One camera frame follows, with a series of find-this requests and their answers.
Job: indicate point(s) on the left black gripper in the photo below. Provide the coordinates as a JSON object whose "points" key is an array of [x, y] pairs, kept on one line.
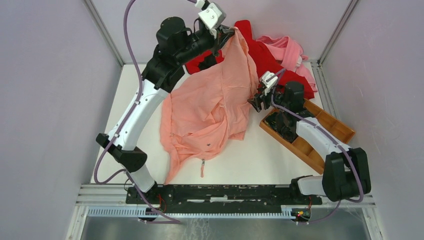
{"points": [[222, 36]]}

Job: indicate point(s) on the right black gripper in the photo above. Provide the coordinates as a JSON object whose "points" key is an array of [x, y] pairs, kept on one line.
{"points": [[256, 101]]}

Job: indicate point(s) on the salmon orange jacket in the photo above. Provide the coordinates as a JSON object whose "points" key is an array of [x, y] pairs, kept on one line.
{"points": [[210, 107]]}

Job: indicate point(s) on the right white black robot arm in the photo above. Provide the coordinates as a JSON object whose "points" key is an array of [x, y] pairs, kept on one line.
{"points": [[346, 173]]}

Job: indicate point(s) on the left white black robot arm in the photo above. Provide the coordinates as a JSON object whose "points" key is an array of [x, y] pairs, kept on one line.
{"points": [[177, 45]]}

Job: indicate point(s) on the red garment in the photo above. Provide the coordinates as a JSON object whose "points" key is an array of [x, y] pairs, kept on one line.
{"points": [[265, 61]]}

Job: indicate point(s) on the pink garment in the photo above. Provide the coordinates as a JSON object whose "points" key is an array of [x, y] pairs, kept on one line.
{"points": [[291, 56]]}

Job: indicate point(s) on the wooden divided tray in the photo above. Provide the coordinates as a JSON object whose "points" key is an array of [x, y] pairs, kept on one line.
{"points": [[318, 136]]}

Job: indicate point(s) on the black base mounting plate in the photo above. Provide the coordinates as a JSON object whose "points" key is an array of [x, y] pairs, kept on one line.
{"points": [[227, 199]]}

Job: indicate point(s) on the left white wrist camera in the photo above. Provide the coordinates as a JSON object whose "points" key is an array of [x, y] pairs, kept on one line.
{"points": [[211, 15]]}

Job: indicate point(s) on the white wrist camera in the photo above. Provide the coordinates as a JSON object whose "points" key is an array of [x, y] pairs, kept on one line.
{"points": [[211, 15], [269, 79]]}

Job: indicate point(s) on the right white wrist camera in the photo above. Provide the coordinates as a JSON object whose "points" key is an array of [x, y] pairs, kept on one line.
{"points": [[269, 79]]}

